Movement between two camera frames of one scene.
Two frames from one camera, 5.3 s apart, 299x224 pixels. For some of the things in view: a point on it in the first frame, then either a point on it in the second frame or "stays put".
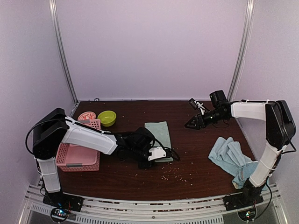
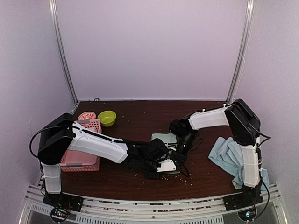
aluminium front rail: [205, 211] stays put
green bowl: [107, 118] stays put
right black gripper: [199, 121] to [180, 157]
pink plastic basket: [72, 157] stays put
